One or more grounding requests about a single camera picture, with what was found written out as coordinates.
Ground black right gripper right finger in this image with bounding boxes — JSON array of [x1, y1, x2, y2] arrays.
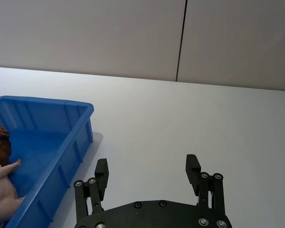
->
[[185, 154, 227, 216]]

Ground blue plastic bin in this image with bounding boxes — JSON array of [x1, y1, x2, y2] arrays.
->
[[0, 95, 95, 228]]

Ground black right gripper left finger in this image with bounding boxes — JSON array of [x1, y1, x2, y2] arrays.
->
[[73, 158, 110, 228]]

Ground pale pink rubber toy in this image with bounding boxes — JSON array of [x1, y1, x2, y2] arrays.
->
[[0, 151, 27, 228]]

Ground brown fuzzy toy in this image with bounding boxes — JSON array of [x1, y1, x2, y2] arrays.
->
[[0, 123, 12, 166]]

